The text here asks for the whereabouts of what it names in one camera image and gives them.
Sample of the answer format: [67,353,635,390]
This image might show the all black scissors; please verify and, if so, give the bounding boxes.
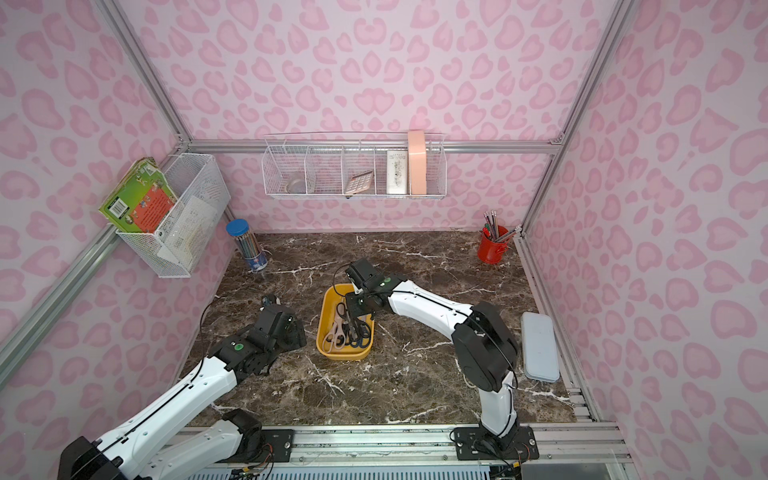
[334,301,349,328]

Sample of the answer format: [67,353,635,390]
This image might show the yellow plastic storage box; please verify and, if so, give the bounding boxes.
[316,283,374,361]

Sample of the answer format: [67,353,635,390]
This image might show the small grey handled scissors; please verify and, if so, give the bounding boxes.
[352,318,372,337]

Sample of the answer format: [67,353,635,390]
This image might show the blue handled scissors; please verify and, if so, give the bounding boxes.
[347,334,372,349]

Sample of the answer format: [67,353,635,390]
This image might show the pink scissors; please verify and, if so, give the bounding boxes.
[321,319,348,354]

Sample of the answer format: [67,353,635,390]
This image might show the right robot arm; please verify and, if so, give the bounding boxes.
[345,258,520,441]

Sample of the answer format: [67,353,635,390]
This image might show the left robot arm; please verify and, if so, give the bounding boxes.
[57,303,306,479]

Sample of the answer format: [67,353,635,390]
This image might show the blue lid pencil tube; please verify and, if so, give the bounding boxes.
[226,219,268,272]

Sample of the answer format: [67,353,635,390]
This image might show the pink calculator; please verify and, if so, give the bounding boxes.
[343,171,375,197]

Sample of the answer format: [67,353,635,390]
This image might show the white paper sheet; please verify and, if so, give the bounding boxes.
[158,196,218,272]

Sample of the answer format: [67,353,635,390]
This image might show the red pen cup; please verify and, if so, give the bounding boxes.
[477,210,522,265]

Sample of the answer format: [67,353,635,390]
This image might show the pink pencil case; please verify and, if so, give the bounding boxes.
[408,130,427,196]

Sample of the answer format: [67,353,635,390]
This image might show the white rectangular case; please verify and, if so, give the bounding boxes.
[521,312,560,383]

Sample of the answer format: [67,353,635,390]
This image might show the green red booklet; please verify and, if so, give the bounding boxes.
[99,157,177,234]

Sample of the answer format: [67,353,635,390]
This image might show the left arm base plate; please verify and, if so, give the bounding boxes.
[218,429,295,465]

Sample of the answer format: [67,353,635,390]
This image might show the long white wire shelf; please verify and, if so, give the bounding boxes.
[261,132,447,199]

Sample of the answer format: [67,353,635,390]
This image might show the white wire wall basket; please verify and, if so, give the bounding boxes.
[118,153,231,278]

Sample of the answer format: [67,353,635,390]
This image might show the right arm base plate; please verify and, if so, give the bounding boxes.
[449,425,540,463]

